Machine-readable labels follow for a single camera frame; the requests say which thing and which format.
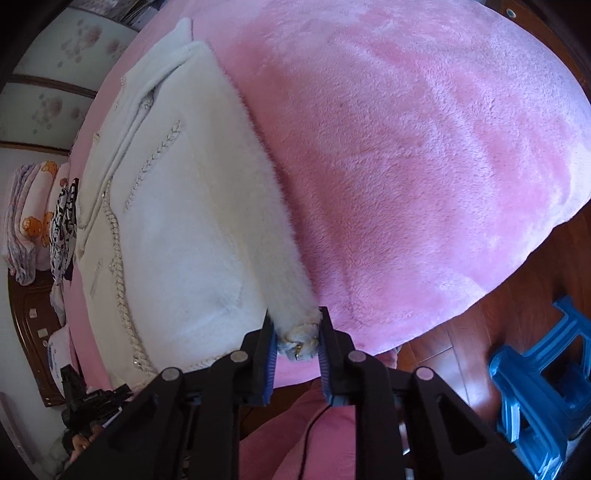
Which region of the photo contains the floral panel wardrobe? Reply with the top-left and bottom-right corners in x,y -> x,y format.
0,4 -> 144,151

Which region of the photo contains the cartoon print pillow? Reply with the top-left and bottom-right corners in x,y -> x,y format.
2,159 -> 72,284

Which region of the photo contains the black and white printed cloth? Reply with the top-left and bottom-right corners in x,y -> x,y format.
48,178 -> 80,282

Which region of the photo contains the black cable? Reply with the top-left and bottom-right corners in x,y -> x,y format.
298,402 -> 335,480

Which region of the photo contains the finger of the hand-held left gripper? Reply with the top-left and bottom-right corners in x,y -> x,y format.
95,386 -> 136,411

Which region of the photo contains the person's pink fleece clothing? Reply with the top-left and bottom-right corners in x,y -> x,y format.
238,381 -> 407,480

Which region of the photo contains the pink fleece blanket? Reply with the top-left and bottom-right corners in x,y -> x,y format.
60,0 -> 591,393

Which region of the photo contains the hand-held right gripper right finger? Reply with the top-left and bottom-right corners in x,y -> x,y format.
318,307 -> 539,480

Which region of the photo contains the brown wooden headboard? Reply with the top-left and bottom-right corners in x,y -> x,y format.
8,270 -> 68,407

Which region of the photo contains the blue plastic stool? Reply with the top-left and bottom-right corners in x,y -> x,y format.
488,298 -> 591,480

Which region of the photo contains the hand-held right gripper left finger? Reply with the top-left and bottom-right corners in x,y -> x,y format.
60,309 -> 278,480

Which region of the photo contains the white fluffy braid-trimmed coat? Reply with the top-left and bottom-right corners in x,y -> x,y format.
74,17 -> 324,384

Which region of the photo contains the person's left hand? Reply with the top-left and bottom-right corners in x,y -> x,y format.
68,422 -> 105,464

